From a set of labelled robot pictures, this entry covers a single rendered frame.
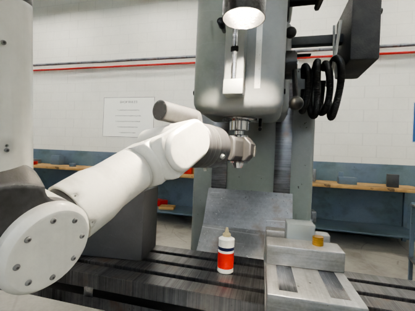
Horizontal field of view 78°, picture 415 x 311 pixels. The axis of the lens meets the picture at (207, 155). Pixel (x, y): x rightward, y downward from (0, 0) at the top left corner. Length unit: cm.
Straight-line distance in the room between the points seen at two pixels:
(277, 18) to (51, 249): 55
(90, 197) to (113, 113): 562
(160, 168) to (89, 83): 609
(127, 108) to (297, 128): 498
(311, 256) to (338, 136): 444
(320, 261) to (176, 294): 30
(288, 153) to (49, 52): 678
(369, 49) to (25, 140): 87
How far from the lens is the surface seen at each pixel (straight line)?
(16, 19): 23
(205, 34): 63
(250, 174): 101
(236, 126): 62
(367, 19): 97
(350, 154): 500
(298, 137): 101
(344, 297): 52
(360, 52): 93
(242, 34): 57
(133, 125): 564
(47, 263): 26
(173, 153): 37
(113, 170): 34
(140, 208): 72
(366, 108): 514
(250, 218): 98
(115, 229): 76
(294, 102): 56
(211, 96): 58
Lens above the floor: 122
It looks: level
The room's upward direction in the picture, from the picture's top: 3 degrees clockwise
